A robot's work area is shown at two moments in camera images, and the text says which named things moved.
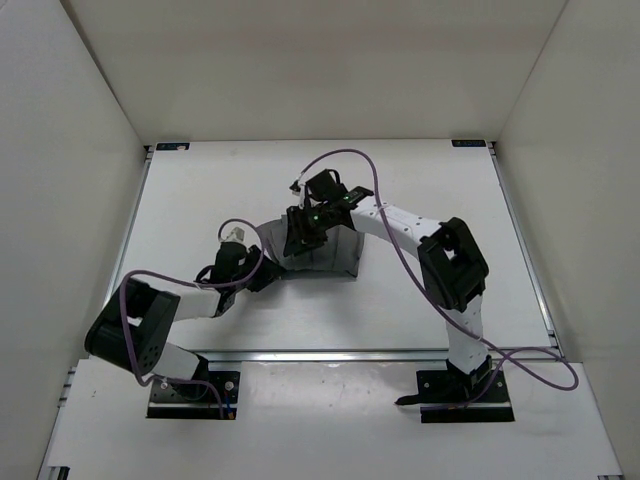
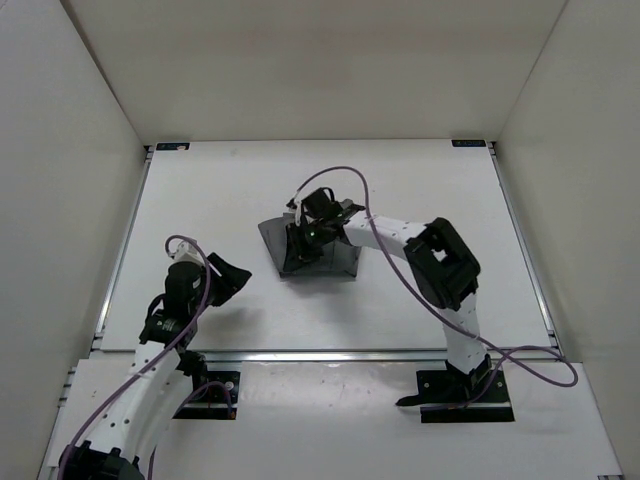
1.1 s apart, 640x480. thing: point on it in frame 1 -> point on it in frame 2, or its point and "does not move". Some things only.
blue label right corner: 468,143 does not move
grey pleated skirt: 340,250 does not move
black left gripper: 269,273 -> 231,279
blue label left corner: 183,146 does not move
